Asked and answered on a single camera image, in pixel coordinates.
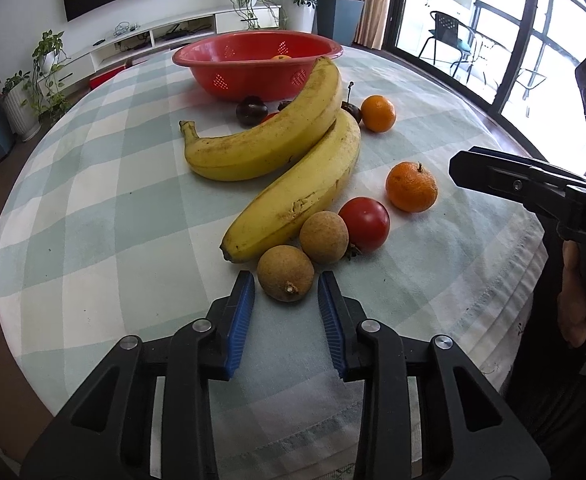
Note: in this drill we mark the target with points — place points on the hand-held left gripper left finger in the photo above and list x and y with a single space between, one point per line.
239 330

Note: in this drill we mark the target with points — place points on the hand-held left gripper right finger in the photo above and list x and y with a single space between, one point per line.
329 325

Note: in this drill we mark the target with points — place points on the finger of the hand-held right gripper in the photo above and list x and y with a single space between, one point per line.
548 170
503 180

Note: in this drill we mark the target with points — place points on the brown longan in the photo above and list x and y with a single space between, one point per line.
324 236
285 272

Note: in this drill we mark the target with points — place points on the red tomato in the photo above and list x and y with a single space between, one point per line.
365 222

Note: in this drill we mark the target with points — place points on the yellow banana with scar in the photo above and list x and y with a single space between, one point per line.
293 200

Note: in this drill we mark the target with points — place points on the small cherry tomato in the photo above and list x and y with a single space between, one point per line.
269 117

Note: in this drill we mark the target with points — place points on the red plastic basket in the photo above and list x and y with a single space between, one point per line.
253 77

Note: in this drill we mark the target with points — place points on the person's right hand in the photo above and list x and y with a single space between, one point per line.
575 310

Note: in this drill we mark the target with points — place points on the black balcony table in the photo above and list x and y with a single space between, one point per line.
513 67

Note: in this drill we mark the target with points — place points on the green checked tablecloth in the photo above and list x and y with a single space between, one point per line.
123 220

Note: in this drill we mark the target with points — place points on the black balcony chair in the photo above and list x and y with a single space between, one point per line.
445 30

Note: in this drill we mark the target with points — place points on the dark cherry with stem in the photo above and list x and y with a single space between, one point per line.
353 110

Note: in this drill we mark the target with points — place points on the black framed glass door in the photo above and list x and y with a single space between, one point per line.
400 5

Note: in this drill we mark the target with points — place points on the beige curtain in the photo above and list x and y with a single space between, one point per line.
375 5

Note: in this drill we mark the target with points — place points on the tall plant in grey planter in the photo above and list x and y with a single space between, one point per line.
339 17

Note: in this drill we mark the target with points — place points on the person's dark clothing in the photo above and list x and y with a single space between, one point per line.
548 410

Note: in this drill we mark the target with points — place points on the leafy plant in white pot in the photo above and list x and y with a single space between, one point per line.
298 10

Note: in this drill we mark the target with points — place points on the red storage box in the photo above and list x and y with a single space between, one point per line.
108 77

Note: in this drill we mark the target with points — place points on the plant in white ribbed planter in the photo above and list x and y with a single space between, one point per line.
20 110

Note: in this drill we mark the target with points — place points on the white television cabinet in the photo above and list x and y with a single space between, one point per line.
88 55

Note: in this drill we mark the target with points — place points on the trailing plant on cabinet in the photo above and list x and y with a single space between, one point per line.
48 52

